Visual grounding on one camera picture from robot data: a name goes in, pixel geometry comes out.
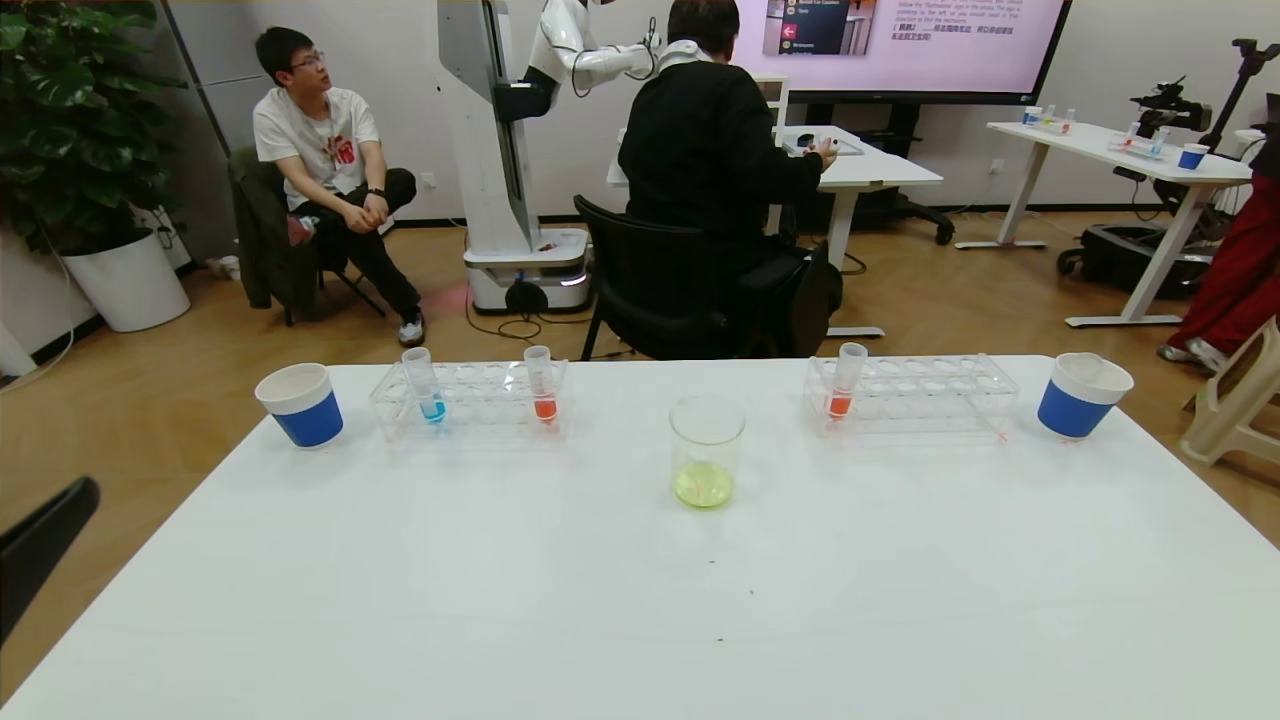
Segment blue pigment test tube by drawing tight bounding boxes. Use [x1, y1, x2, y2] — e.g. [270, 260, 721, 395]
[401, 346, 448, 425]

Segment orange pigment test tube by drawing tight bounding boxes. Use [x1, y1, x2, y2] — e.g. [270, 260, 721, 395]
[524, 345, 559, 425]
[826, 342, 868, 421]

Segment glass beaker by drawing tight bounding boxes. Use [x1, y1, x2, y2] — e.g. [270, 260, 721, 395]
[669, 395, 747, 512]

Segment clear test tube rack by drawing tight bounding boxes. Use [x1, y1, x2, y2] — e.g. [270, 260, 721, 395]
[369, 358, 569, 443]
[803, 353, 1020, 439]

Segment black office chair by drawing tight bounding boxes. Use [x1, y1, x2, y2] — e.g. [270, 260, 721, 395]
[573, 194, 843, 361]

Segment person in black sweater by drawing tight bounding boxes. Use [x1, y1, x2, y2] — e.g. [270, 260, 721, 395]
[617, 0, 843, 341]

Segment tall white robot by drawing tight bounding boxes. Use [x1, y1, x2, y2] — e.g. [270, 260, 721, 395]
[436, 0, 666, 313]

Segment white drawer organizer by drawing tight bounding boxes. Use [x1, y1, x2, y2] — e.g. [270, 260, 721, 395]
[755, 75, 791, 151]

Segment grey tablet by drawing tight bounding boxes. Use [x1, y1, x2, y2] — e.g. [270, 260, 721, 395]
[782, 133, 865, 158]

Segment black screen stand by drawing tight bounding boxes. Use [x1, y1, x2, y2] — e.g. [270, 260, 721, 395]
[775, 100, 956, 246]

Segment white standing desk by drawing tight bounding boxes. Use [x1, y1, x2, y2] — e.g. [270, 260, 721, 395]
[954, 120, 1256, 329]
[605, 125, 945, 339]

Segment man in white t-shirt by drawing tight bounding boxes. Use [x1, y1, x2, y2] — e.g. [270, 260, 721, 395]
[252, 26, 429, 347]

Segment dark green jacket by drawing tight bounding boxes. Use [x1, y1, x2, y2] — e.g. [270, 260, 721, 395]
[228, 143, 326, 313]

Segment large display screen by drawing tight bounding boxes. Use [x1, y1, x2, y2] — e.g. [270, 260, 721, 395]
[735, 0, 1073, 101]

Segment black mobile robot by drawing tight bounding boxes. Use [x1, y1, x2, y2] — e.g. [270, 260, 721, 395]
[1056, 38, 1280, 301]

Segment tall grey cabinet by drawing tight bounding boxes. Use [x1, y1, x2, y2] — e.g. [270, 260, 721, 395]
[158, 0, 279, 263]

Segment white plant pot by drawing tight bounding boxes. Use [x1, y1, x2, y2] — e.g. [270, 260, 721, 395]
[60, 228, 191, 333]

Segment beige plastic stool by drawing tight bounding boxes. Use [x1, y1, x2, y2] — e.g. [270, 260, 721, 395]
[1179, 310, 1280, 468]

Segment person in red trousers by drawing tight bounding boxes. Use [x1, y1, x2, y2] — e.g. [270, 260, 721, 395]
[1160, 140, 1280, 373]

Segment green potted plant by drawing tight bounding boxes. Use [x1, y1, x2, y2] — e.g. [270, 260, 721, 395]
[0, 0, 187, 257]

